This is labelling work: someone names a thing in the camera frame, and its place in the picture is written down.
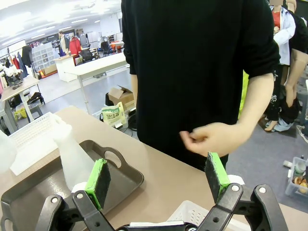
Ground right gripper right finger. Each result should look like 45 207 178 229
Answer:
199 151 288 231

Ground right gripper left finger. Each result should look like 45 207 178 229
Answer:
36 158 114 231

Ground translucent white conical flask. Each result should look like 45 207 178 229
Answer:
51 115 96 191

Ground white wide-cap plastic bottle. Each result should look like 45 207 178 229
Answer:
0 129 18 173

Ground person's left forearm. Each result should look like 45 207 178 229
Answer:
230 69 275 147

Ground person's left hand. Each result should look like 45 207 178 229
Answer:
180 122 244 157

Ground dark brown plastic tray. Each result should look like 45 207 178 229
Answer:
0 140 145 231

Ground white perforated plastic basket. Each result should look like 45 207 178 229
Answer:
167 200 214 228
8 112 73 176

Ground yellow printed paper bag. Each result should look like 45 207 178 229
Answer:
100 102 126 126

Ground clear plastic storage bin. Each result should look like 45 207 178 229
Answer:
284 155 308 198

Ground yellow garment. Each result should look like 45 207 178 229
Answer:
237 69 250 120

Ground open cardboard box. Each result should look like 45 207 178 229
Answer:
107 85 135 109

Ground black printed garment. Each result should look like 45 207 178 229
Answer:
265 64 302 124

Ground person in black sweater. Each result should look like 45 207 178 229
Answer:
121 0 281 173

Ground long white table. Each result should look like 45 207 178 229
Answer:
64 51 132 115

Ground white counter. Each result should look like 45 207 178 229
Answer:
54 54 78 83

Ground wooden top desk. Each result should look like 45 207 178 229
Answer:
0 75 40 132

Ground white drawer unit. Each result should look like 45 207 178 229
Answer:
31 42 58 71

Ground mannequin in red jacket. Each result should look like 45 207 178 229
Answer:
69 35 83 56

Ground mannequin in beige jacket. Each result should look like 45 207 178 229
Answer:
58 30 71 58

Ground mannequin red top blue shirt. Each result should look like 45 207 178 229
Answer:
269 0 296 66

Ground black cable coil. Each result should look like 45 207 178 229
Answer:
127 112 138 132

